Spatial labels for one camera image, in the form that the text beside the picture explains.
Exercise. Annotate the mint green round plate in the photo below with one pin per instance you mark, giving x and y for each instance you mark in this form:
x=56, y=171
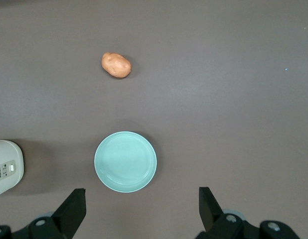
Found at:
x=125, y=161

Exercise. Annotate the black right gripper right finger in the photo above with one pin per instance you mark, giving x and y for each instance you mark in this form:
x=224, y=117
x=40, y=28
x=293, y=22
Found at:
x=210, y=214

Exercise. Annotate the orange-brown potato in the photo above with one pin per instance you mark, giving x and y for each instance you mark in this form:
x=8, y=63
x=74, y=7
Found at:
x=116, y=65

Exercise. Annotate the white rice cooker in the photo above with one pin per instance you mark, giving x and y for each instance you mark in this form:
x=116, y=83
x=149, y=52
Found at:
x=5, y=164

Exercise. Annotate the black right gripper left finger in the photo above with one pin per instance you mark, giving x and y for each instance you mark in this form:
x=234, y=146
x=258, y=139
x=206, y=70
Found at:
x=69, y=214

